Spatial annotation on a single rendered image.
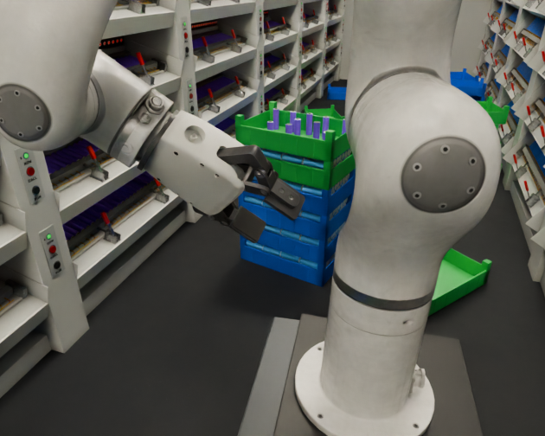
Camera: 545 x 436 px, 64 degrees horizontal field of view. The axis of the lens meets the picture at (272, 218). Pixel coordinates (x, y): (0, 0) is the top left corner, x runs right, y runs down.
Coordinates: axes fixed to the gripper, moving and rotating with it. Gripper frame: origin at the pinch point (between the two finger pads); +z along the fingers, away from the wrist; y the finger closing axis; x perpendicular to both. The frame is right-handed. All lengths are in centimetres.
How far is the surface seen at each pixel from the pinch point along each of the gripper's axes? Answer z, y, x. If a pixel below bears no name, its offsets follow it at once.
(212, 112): -11, 99, -85
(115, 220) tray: -17, 89, -22
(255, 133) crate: 1, 54, -52
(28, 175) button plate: -35, 53, -8
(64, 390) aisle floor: -4, 74, 24
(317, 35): 21, 168, -252
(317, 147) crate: 15, 41, -50
